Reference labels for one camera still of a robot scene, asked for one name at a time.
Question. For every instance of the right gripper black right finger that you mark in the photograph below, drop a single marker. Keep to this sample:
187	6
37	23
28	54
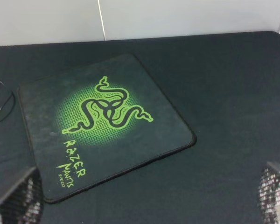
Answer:
269	193

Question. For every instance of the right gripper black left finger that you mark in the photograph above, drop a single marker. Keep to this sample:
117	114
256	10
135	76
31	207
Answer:
21	198

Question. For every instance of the black green Razer mouse pad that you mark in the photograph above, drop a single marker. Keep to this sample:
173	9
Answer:
94	123

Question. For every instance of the black tablecloth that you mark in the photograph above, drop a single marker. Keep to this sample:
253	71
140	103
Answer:
227	87

